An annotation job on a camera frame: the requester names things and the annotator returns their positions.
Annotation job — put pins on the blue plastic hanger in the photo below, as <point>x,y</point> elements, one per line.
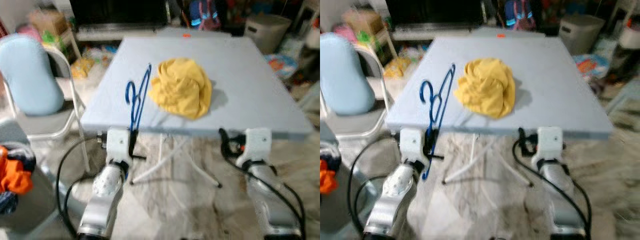
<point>133,120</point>
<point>436,117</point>

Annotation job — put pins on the yellow shirt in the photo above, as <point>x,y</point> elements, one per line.
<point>180,87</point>
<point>485,87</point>

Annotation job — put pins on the orange shirt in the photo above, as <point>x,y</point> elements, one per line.
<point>327,181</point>
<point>17,181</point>

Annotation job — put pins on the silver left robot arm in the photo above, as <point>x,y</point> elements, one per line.
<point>102,195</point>
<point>395,195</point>

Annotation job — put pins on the light blue folding table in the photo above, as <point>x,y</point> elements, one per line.
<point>550,90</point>
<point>240,90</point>

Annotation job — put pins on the grey folding chair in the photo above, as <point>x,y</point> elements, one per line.
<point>350,127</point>
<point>45,125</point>

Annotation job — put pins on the white plastic child chair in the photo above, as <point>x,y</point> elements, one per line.
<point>325,140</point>
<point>10,130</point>

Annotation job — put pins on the dark plaid garment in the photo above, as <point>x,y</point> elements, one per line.
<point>22,152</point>
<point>331,154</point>

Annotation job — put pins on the white television stand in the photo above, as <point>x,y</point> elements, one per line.
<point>435,34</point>
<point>120,34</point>

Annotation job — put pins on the light blue pillow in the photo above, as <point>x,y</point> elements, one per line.
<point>345,75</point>
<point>30,75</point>

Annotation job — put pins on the beige plastic bin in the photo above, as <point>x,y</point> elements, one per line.
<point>265,32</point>
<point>580,32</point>

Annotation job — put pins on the black television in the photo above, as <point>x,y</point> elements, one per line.
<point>120,12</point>
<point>435,12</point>

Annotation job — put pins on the blue backpack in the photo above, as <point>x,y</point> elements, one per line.
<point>204,15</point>
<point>519,15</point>

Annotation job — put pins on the cardboard box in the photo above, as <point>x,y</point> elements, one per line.
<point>365,22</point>
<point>50,22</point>

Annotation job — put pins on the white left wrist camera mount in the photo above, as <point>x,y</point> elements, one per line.
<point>412,145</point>
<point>117,145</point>

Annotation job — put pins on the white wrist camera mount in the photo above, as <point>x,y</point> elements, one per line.
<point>412,145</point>
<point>257,145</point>
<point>550,145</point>
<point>117,145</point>

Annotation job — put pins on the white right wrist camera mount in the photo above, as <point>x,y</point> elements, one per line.
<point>550,145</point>
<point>257,145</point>

